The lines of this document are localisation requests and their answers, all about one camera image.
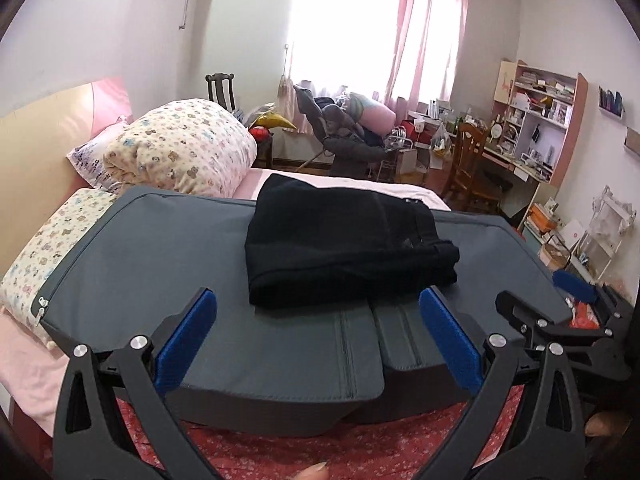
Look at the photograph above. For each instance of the beige bed headboard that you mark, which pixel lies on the beige bed headboard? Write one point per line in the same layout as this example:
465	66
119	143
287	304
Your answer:
45	130

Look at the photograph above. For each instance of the red floral blanket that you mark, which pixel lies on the red floral blanket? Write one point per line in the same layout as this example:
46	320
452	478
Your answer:
300	440

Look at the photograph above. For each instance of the pink bookshelf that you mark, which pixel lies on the pink bookshelf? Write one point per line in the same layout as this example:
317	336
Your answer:
540	110

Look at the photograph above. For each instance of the brown wooden chair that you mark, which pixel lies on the brown wooden chair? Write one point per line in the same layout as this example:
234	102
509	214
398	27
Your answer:
470	170

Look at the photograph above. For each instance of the black pants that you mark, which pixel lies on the black pants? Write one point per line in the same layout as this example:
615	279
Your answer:
340	245

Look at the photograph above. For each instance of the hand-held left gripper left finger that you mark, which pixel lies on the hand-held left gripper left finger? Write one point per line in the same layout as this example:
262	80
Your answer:
187	340

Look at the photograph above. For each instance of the white storage cart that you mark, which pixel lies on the white storage cart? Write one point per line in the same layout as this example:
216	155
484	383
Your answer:
400	157

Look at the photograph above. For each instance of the small wall shelf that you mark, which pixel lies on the small wall shelf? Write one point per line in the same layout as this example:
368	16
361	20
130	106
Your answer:
611	102

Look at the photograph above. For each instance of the purple printed pillow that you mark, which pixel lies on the purple printed pillow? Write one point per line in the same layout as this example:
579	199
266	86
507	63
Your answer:
90	160

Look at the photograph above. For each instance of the person's right hand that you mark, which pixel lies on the person's right hand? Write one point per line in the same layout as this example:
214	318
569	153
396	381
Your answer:
605	422

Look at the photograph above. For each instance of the black chair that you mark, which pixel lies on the black chair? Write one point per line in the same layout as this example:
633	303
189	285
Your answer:
220	90

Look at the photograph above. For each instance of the pink bolster pillow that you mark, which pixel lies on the pink bolster pillow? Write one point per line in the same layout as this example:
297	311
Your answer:
377	119

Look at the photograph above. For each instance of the pink curtain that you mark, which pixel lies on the pink curtain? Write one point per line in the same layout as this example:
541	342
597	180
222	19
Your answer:
410	35

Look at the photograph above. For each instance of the cardboard box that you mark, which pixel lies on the cardboard box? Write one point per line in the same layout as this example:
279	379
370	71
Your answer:
555	256

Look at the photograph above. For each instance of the grey zippered mat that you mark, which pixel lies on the grey zippered mat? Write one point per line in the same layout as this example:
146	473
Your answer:
150	260

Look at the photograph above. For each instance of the clear plastic bag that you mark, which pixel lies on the clear plastic bag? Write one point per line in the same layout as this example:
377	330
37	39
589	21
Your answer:
441	140

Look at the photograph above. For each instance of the wooden wall shelf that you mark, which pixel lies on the wooden wall shelf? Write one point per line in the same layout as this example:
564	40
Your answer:
633	140

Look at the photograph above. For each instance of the person's left hand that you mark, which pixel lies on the person's left hand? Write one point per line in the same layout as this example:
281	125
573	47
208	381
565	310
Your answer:
312	471

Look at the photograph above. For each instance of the cluttered desk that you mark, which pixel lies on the cluttered desk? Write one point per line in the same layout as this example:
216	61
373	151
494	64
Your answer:
515	165

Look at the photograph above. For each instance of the white floral pillow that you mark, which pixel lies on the white floral pillow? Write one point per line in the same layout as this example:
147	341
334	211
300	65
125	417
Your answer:
55	240

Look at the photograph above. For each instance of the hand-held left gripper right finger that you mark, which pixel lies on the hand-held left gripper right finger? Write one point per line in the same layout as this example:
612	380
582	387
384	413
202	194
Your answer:
450	340

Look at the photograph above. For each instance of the yellow toy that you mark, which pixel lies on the yellow toy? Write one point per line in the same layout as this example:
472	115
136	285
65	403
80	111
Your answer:
275	121

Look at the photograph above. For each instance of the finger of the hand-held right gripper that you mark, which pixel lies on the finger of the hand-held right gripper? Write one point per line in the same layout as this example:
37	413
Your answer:
530	312
575	285

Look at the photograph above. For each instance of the bear-print pillow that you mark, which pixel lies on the bear-print pillow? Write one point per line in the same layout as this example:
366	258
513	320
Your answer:
185	145

